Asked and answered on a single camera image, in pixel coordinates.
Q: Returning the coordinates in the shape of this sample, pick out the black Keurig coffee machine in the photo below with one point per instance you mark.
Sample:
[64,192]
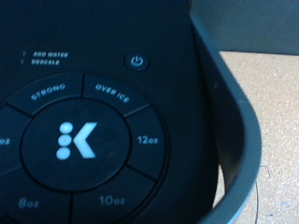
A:
[109,93]

